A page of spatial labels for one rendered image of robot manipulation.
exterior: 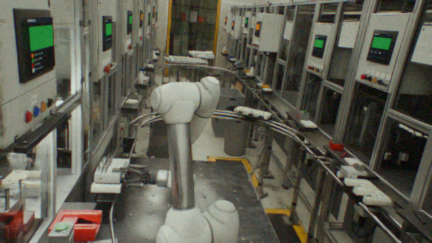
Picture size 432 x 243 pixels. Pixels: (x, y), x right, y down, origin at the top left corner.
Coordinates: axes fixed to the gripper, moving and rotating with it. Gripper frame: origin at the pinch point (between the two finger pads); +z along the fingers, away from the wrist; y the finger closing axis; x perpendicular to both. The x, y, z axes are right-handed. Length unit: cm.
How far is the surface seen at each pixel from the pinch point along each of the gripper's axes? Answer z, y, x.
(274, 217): -137, -83, -111
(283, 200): -157, -83, -146
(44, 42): 20, 70, 54
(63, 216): 13.9, 2.8, 45.4
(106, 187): 4.1, -4.3, 6.6
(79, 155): 19.8, 8.2, -1.6
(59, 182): 25.7, -2.4, 8.7
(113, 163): 4.2, 0.8, -11.6
